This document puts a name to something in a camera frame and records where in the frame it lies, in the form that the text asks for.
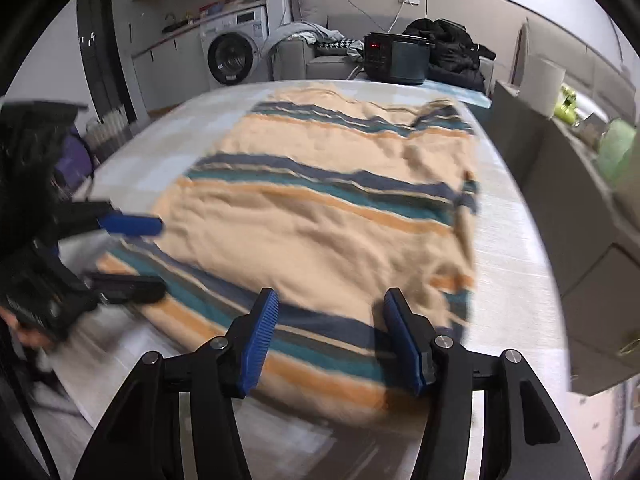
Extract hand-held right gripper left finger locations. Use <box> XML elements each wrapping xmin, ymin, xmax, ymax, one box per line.
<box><xmin>74</xmin><ymin>287</ymin><xmax>281</xmax><ymax>480</ymax></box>

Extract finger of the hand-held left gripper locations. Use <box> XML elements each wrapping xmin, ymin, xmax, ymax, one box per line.
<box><xmin>84</xmin><ymin>273</ymin><xmax>167</xmax><ymax>306</ymax></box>
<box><xmin>56</xmin><ymin>201</ymin><xmax>165</xmax><ymax>237</ymax></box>

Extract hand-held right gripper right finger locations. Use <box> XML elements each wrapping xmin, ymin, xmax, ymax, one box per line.
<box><xmin>382</xmin><ymin>287</ymin><xmax>593</xmax><ymax>480</ymax></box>

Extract striped beige shirt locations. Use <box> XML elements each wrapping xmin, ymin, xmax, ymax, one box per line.
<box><xmin>95</xmin><ymin>87</ymin><xmax>483</xmax><ymax>428</ymax></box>

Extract person's left hand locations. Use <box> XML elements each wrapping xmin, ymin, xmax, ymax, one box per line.
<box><xmin>0</xmin><ymin>307</ymin><xmax>49</xmax><ymax>351</ymax></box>

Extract purple bag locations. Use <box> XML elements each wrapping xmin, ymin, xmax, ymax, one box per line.
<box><xmin>55</xmin><ymin>127</ymin><xmax>96</xmax><ymax>196</ymax></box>

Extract woven basket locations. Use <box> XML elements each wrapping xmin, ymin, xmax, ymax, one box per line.
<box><xmin>85</xmin><ymin>105</ymin><xmax>132</xmax><ymax>161</ymax></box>

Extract checked tablecloth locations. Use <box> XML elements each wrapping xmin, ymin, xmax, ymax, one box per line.
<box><xmin>50</xmin><ymin>79</ymin><xmax>573</xmax><ymax>480</ymax></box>

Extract lower kitchen cabinets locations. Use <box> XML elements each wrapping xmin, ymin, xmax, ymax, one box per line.
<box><xmin>131</xmin><ymin>7</ymin><xmax>211</xmax><ymax>116</ymax></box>

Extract dark door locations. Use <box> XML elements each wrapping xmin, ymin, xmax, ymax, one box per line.
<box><xmin>75</xmin><ymin>0</ymin><xmax>138</xmax><ymax>126</ymax></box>

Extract white washing machine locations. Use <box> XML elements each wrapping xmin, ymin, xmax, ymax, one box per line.
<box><xmin>199</xmin><ymin>7</ymin><xmax>268</xmax><ymax>92</ymax></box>

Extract grey side cabinet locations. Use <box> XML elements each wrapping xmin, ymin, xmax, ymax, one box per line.
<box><xmin>492</xmin><ymin>80</ymin><xmax>640</xmax><ymax>396</ymax></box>

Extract grey sofa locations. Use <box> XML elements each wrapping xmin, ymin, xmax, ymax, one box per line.
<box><xmin>272</xmin><ymin>0</ymin><xmax>496</xmax><ymax>91</ymax></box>

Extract grey garment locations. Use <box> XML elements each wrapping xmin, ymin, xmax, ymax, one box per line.
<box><xmin>262</xmin><ymin>22</ymin><xmax>346</xmax><ymax>68</ymax></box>

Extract teal checked cloth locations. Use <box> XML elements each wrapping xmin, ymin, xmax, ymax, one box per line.
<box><xmin>367</xmin><ymin>77</ymin><xmax>493</xmax><ymax>108</ymax></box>

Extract houndstooth cushion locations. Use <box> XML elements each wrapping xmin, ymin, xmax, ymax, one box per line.
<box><xmin>315</xmin><ymin>37</ymin><xmax>363</xmax><ymax>58</ymax></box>

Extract grey back cushion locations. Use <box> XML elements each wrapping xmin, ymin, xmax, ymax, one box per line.
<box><xmin>291</xmin><ymin>0</ymin><xmax>331</xmax><ymax>26</ymax></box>

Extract black electric pressure cooker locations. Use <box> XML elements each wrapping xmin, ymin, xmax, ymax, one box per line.
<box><xmin>362</xmin><ymin>31</ymin><xmax>432</xmax><ymax>85</ymax></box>

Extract green plush toy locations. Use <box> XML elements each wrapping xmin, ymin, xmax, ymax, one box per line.
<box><xmin>552</xmin><ymin>85</ymin><xmax>583</xmax><ymax>126</ymax></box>

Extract light green bottle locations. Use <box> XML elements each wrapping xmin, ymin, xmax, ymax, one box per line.
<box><xmin>597</xmin><ymin>117</ymin><xmax>638</xmax><ymax>186</ymax></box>

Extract black jacket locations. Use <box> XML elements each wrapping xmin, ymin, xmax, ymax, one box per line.
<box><xmin>400</xmin><ymin>17</ymin><xmax>497</xmax><ymax>92</ymax></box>

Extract white paper towel roll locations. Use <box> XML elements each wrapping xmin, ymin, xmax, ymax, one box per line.
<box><xmin>525</xmin><ymin>55</ymin><xmax>567</xmax><ymax>118</ymax></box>

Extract beige bed headboard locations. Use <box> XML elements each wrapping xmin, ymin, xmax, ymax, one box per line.
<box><xmin>512</xmin><ymin>15</ymin><xmax>631</xmax><ymax>106</ymax></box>

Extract black cable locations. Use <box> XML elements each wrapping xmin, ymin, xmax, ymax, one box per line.
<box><xmin>0</xmin><ymin>355</ymin><xmax>61</xmax><ymax>480</ymax></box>

